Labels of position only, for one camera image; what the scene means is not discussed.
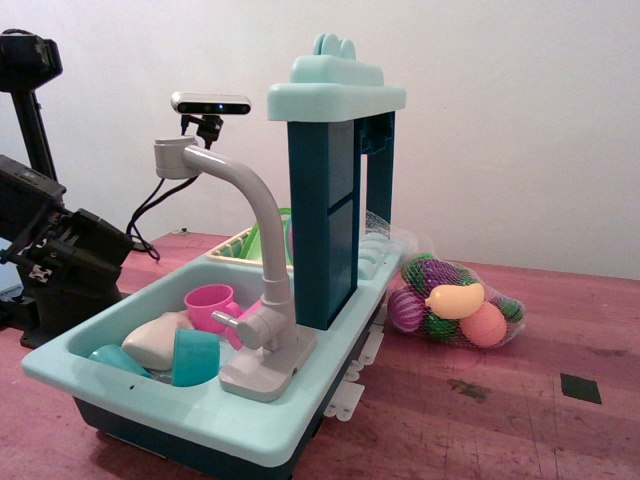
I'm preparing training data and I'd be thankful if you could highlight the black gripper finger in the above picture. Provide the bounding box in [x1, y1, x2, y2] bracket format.
[47, 209, 132, 268]
[9, 244, 123, 305]

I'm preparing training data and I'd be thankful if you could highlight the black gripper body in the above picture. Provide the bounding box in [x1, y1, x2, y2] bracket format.
[1, 155, 66, 240]

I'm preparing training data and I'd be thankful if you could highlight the grey faucet lever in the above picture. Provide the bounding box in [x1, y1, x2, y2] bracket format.
[211, 311, 241, 330]

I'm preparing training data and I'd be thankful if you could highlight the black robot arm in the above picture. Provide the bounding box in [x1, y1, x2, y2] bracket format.
[1, 29, 132, 302]

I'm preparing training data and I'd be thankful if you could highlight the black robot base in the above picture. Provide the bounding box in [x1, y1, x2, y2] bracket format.
[1, 267, 122, 349]

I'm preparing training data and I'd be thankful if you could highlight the teal toy cup lying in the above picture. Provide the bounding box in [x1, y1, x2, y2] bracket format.
[89, 344, 151, 378]

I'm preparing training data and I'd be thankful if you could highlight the teal toy sink unit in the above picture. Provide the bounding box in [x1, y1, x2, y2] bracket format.
[22, 34, 406, 479]

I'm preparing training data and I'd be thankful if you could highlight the pink toy cup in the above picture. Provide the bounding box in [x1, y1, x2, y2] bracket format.
[184, 284, 244, 333]
[224, 300, 261, 351]

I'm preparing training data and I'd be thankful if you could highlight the green toy plate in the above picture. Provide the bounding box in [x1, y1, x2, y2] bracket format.
[239, 207, 293, 266]

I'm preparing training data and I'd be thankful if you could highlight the teal toy cup upright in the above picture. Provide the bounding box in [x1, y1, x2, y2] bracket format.
[172, 328, 220, 387]

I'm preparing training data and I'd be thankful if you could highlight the grey toy faucet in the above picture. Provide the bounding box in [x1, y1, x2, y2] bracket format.
[154, 136, 316, 402]

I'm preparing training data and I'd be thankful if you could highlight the purple striped toy vegetable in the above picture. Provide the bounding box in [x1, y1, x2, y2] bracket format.
[387, 288, 426, 333]

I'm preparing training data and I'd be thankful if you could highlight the mesh bag of toy food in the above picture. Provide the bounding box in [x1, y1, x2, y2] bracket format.
[363, 209, 526, 352]

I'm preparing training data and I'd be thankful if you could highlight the yellow toy mango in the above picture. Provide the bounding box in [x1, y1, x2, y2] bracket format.
[425, 283, 485, 320]

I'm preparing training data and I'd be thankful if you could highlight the orange toy fruit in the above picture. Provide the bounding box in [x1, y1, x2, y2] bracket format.
[459, 302, 507, 347]

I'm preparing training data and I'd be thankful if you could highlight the black tape patch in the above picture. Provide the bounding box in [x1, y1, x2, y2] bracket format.
[560, 373, 602, 404]

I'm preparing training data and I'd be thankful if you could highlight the black camera cable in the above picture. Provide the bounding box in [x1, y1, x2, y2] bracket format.
[125, 175, 200, 262]

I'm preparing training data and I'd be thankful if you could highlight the silver depth camera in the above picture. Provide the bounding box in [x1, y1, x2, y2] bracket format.
[170, 91, 253, 149]

